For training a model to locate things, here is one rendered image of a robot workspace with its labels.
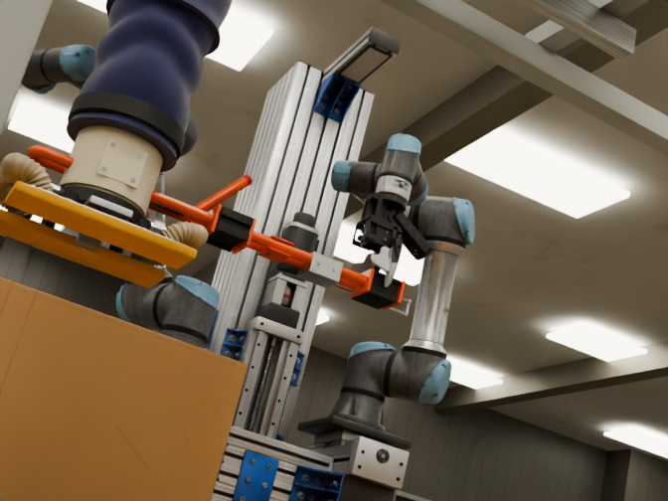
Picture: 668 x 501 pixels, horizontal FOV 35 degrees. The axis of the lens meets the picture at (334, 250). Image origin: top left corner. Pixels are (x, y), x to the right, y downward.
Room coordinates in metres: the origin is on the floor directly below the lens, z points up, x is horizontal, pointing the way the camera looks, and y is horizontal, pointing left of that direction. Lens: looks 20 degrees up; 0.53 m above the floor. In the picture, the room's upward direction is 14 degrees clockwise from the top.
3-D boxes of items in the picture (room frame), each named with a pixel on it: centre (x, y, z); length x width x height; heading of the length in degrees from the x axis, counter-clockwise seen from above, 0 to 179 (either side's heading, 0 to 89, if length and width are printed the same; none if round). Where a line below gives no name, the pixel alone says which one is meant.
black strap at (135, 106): (1.93, 0.45, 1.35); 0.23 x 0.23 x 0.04
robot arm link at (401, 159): (2.16, -0.09, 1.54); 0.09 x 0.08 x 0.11; 159
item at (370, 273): (2.15, -0.11, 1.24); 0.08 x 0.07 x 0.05; 112
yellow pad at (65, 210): (1.84, 0.41, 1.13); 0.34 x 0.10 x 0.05; 112
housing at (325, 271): (2.10, 0.02, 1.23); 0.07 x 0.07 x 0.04; 22
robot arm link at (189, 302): (2.55, 0.31, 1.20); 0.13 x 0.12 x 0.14; 54
